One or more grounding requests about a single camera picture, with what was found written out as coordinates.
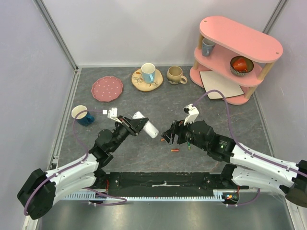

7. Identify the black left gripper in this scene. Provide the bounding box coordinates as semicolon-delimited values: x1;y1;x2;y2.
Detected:
110;115;149;152

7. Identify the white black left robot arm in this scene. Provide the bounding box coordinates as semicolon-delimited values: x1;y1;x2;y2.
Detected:
17;115;149;219

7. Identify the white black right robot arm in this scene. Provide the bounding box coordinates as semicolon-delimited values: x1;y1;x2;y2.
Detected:
162;121;307;207

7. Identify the beige floral saucer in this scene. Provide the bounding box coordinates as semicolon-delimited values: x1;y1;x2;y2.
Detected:
131;68;164;92

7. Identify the pink dotted plate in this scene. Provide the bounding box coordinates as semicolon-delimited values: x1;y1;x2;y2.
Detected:
91;76;123;102

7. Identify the dark blue mug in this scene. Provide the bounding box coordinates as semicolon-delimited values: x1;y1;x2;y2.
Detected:
71;105;95;127

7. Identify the light blue mug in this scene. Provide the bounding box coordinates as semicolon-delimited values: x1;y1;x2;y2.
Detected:
141;63;156;84

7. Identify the beige ceramic mug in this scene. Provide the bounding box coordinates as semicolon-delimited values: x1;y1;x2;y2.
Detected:
166;66;188;85

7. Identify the white square mat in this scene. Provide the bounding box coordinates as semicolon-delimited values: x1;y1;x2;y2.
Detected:
200;71;244;98

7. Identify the grey blue shelf mug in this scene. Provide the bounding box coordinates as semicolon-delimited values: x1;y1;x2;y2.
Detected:
201;38;215;57

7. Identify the pink three-tier shelf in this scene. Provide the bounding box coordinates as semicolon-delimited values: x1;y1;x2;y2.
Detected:
189;16;283;105

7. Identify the patterned dark bowl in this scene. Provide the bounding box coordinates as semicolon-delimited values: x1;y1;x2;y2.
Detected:
230;56;254;77

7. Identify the red cup in bowl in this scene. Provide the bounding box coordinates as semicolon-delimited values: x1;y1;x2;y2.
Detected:
232;57;248;72

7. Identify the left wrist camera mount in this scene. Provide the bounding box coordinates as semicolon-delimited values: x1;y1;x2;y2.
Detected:
102;107;118;121

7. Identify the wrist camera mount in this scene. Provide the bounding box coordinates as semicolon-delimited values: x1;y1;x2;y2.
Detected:
184;104;199;125
102;107;118;121

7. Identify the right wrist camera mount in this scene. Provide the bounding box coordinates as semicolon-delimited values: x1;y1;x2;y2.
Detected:
184;104;199;125

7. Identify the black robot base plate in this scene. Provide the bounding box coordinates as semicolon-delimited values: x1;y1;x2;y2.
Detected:
91;172;238;197

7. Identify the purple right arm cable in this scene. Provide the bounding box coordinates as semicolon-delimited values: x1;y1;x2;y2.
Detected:
193;90;307;208

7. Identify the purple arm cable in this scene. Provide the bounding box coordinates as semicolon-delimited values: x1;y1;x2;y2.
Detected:
23;109;128;216
193;90;307;208

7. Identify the left aluminium frame post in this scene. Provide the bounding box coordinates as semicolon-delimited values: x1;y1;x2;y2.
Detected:
33;0;80;71

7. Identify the aluminium frame post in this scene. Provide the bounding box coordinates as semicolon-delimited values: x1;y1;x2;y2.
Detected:
262;0;288;35
33;0;80;71

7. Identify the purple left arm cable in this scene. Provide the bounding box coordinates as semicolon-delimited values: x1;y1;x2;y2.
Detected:
23;109;128;216

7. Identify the white slotted cable duct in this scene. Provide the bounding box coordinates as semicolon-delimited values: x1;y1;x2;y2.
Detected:
62;190;239;203

